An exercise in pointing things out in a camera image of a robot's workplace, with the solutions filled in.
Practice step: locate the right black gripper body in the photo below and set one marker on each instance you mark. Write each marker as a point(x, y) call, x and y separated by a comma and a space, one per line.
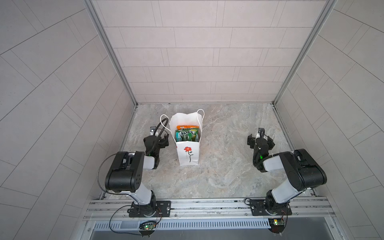
point(260, 141)

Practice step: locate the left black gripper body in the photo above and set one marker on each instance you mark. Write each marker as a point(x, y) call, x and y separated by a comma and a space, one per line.
point(159, 141)

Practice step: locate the white floral paper bag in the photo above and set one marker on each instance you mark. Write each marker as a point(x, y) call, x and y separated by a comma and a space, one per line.
point(188, 152)

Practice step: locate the teal mint blossom candy bag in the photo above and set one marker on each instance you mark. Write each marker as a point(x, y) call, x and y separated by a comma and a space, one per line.
point(187, 135)

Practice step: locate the orange Fox's candy bag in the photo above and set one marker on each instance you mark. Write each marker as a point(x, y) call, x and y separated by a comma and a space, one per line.
point(182, 127)

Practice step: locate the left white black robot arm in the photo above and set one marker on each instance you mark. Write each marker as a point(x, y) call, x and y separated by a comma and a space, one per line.
point(125, 178)

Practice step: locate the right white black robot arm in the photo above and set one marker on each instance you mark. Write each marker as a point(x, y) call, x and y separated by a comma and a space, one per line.
point(302, 172)

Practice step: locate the white ventilation grille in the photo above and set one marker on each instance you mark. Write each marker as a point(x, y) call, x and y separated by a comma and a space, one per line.
point(193, 224)

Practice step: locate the right controller board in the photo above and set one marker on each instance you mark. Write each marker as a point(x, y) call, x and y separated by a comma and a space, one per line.
point(277, 226)

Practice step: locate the controller board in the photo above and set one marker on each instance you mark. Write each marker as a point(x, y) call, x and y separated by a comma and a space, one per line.
point(148, 226)
point(277, 226)

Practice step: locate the left controller board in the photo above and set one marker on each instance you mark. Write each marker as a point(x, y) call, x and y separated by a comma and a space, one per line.
point(148, 226)

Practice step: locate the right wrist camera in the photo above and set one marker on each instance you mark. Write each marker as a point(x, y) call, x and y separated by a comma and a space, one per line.
point(261, 133)

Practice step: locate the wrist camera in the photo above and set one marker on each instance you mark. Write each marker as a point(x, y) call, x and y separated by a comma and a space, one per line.
point(261, 133)
point(154, 131)

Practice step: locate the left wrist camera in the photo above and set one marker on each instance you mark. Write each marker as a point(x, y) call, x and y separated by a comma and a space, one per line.
point(154, 131)

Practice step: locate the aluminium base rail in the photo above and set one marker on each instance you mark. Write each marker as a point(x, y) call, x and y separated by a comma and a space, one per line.
point(221, 208)

